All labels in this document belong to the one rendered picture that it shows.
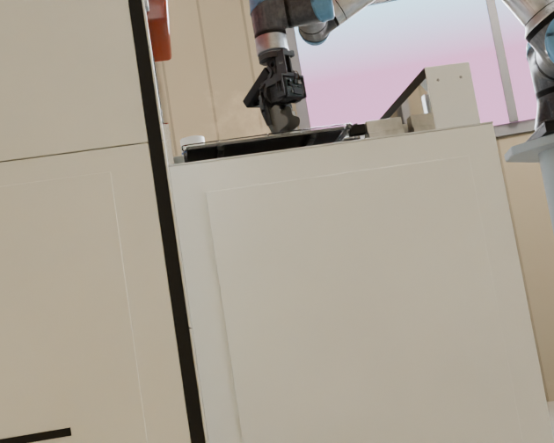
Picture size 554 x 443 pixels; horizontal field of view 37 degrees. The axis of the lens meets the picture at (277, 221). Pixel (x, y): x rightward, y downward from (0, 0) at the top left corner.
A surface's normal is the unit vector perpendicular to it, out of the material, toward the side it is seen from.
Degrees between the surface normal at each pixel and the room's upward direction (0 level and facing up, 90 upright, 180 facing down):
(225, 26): 90
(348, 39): 90
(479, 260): 90
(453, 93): 90
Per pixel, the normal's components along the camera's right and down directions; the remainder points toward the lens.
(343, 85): -0.11, -0.10
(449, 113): 0.10, -0.13
